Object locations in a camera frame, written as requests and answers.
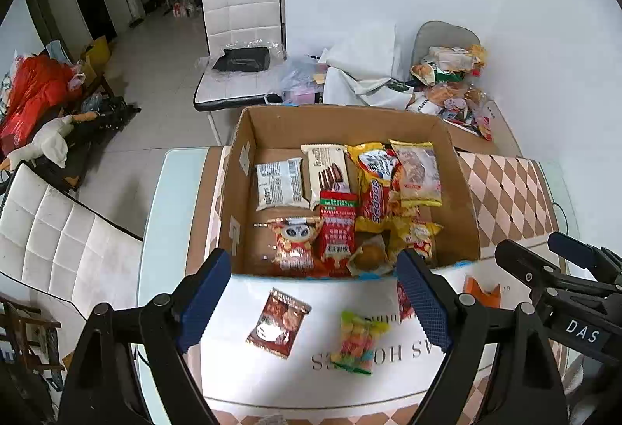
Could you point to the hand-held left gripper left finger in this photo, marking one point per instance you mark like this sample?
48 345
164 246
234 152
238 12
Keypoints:
204 298

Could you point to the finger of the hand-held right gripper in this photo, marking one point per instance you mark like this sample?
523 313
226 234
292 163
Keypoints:
527 262
583 252

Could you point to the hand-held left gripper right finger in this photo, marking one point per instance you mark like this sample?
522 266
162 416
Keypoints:
422 298

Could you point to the red triangular snack packet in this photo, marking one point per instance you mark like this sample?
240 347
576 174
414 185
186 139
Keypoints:
404 307

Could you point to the orange snack packet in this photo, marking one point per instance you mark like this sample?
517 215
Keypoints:
478 295

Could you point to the yellow panda snack bag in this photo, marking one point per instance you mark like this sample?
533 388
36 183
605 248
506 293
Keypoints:
418 235

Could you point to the round brown pastry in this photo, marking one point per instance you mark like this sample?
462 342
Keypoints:
369 257

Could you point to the colourful candy bag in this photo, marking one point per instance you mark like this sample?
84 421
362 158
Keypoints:
359 342

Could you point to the brown snack packet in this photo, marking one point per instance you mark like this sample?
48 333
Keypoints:
277 323

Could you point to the orange panda snack bag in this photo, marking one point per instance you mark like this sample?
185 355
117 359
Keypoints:
291 245

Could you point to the instant noodle packet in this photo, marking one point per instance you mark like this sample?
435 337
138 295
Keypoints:
376 206

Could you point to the red packet with white label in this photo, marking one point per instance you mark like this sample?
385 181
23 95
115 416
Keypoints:
337 235

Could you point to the clear yellow-edged pastry packet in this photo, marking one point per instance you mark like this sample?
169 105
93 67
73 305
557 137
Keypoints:
418 172

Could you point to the white cookie packet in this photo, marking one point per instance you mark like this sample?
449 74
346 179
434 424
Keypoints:
279 184

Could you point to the white chocolate wafer packet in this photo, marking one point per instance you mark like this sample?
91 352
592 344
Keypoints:
323 167

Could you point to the cardboard box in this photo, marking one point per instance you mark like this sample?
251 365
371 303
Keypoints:
340 124

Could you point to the wooden stool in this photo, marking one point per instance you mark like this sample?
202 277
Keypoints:
26 332

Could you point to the pile of snack packets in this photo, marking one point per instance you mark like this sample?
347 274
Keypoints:
447 90

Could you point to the black equipment pile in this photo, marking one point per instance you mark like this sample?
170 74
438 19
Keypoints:
109 107

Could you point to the white goose plush toy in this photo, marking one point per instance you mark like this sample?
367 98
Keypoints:
51 141

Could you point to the black bag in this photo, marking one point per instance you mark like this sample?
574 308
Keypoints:
243 60

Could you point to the clear plastic bag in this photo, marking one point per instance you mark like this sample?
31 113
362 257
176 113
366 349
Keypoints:
299 75

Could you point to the red plastic bag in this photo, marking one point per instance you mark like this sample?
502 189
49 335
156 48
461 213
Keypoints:
36 85

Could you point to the white padded chair with bag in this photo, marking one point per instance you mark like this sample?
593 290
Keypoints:
243 7

